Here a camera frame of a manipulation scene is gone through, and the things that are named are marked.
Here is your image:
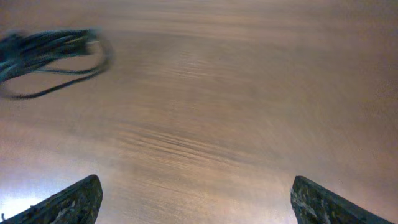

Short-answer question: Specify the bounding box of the black USB cable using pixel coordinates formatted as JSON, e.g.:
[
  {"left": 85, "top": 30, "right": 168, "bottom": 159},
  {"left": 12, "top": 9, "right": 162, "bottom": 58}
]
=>
[{"left": 0, "top": 27, "right": 113, "bottom": 100}]

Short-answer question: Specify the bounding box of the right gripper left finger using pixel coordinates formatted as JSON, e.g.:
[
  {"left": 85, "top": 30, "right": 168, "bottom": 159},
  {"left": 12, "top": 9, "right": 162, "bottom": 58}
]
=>
[{"left": 1, "top": 174, "right": 103, "bottom": 224}]

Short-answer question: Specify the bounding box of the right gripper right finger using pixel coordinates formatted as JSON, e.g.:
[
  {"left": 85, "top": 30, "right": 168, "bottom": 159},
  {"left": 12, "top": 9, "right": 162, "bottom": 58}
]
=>
[{"left": 290, "top": 175, "right": 392, "bottom": 224}]

